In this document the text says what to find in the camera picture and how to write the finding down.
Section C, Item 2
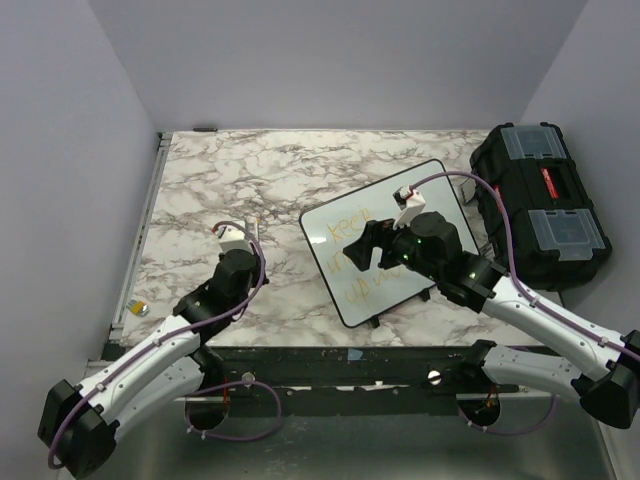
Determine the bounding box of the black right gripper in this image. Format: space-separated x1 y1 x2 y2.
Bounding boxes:
343 211 442 283

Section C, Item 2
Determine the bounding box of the white whiteboard with black frame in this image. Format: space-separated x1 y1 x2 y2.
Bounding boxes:
298 158 479 329

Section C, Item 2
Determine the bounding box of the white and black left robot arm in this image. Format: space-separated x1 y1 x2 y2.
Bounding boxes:
37 242 266 479

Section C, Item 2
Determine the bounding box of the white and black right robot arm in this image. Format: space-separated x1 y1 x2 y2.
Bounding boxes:
343 212 639 429

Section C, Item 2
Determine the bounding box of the blue tape piece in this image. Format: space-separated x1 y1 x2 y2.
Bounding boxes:
347 348 364 362

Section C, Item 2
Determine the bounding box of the black plastic toolbox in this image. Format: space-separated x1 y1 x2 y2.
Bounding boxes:
470 122 612 292

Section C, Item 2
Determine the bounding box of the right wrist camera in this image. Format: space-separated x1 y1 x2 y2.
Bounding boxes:
393 186 426 229

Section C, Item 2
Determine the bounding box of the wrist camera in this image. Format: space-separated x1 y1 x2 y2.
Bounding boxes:
393 186 426 229
212 224 253 255

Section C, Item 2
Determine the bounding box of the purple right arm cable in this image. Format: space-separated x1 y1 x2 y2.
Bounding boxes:
412 171 640 436

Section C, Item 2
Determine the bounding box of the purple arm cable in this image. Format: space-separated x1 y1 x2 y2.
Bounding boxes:
47 221 284 471
412 171 640 436

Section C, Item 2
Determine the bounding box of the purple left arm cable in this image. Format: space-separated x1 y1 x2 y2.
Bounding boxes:
47 221 284 471

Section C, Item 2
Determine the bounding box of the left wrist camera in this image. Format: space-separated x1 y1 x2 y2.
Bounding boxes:
212 224 253 255

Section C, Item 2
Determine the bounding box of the aluminium frame profile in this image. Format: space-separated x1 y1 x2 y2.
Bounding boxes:
54 132 174 480

